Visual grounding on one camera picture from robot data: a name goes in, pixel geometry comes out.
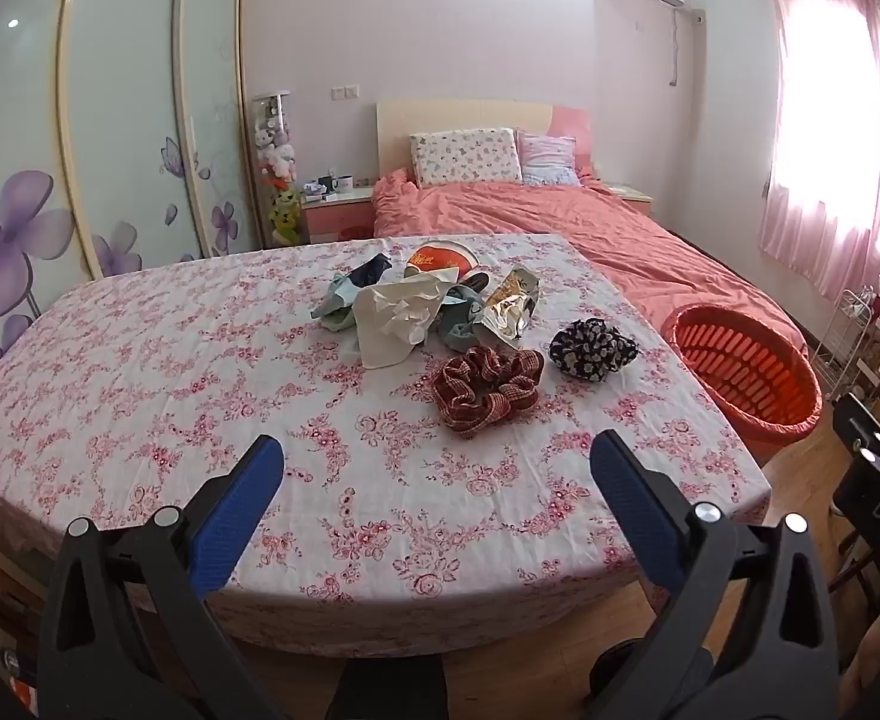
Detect pink and white nightstand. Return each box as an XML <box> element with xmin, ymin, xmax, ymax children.
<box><xmin>301</xmin><ymin>191</ymin><xmax>376</xmax><ymax>245</ymax></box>
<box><xmin>605</xmin><ymin>184</ymin><xmax>654</xmax><ymax>220</ymax></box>

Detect beige and pink headboard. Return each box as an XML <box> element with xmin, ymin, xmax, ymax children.
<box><xmin>376</xmin><ymin>100</ymin><xmax>592</xmax><ymax>182</ymax></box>

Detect black floral scrunchie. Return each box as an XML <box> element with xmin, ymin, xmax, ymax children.
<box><xmin>548</xmin><ymin>319</ymin><xmax>641</xmax><ymax>380</ymax></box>

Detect white plush toy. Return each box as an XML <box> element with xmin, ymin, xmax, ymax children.
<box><xmin>257</xmin><ymin>127</ymin><xmax>296</xmax><ymax>181</ymax></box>

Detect green bunny sock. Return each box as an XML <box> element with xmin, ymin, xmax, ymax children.
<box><xmin>311</xmin><ymin>274</ymin><xmax>362</xmax><ymax>332</ymax></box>

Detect orange plastic basket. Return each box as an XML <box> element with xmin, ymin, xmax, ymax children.
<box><xmin>662</xmin><ymin>305</ymin><xmax>825</xmax><ymax>466</ymax></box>

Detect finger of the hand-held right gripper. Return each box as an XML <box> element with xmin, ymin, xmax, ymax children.
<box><xmin>831</xmin><ymin>392</ymin><xmax>880</xmax><ymax>470</ymax></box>

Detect white tissue paper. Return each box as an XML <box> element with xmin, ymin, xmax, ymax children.
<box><xmin>353</xmin><ymin>275</ymin><xmax>459</xmax><ymax>370</ymax></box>

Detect silver snack bag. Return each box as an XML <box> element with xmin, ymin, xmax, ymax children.
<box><xmin>480</xmin><ymin>268</ymin><xmax>542</xmax><ymax>352</ymax></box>

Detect pink floral tablecloth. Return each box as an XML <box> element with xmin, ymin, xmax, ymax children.
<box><xmin>0</xmin><ymin>234</ymin><xmax>774</xmax><ymax>661</ymax></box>

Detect wardrobe with purple flower doors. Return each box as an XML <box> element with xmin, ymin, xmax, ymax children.
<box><xmin>0</xmin><ymin>0</ymin><xmax>265</xmax><ymax>391</ymax></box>

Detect green plush toy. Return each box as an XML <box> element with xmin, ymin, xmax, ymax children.
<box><xmin>269</xmin><ymin>191</ymin><xmax>302</xmax><ymax>245</ymax></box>

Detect pink curtain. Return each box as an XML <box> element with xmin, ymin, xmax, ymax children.
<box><xmin>758</xmin><ymin>0</ymin><xmax>880</xmax><ymax>308</ymax></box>

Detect floral print pillow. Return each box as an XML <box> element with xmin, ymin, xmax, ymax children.
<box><xmin>410</xmin><ymin>129</ymin><xmax>523</xmax><ymax>188</ymax></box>

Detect white wire rack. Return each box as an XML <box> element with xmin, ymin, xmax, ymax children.
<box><xmin>815</xmin><ymin>289</ymin><xmax>879</xmax><ymax>400</ymax></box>

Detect grey sock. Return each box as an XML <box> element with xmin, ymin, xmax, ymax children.
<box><xmin>436</xmin><ymin>292</ymin><xmax>486</xmax><ymax>350</ymax></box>

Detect red plaid scrunchie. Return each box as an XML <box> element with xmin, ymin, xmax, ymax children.
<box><xmin>431</xmin><ymin>347</ymin><xmax>546</xmax><ymax>440</ymax></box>

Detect clear plush toy display case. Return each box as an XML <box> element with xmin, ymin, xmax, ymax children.
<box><xmin>251</xmin><ymin>92</ymin><xmax>298</xmax><ymax>248</ymax></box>

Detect person's right hand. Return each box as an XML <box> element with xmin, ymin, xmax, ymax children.
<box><xmin>840</xmin><ymin>581</ymin><xmax>880</xmax><ymax>720</ymax></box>

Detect white air conditioner pipe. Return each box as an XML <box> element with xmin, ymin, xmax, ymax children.
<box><xmin>666</xmin><ymin>6</ymin><xmax>707</xmax><ymax>87</ymax></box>

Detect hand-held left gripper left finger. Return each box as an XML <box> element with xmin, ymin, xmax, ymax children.
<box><xmin>38</xmin><ymin>435</ymin><xmax>287</xmax><ymax>720</ymax></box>

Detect orange paper bowl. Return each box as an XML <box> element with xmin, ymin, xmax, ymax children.
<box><xmin>404</xmin><ymin>240</ymin><xmax>478</xmax><ymax>280</ymax></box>

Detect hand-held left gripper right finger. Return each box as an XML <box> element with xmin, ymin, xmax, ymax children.
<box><xmin>590</xmin><ymin>431</ymin><xmax>838</xmax><ymax>720</ymax></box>

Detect pink striped pillow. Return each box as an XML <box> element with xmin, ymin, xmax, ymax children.
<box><xmin>516</xmin><ymin>133</ymin><xmax>583</xmax><ymax>187</ymax></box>

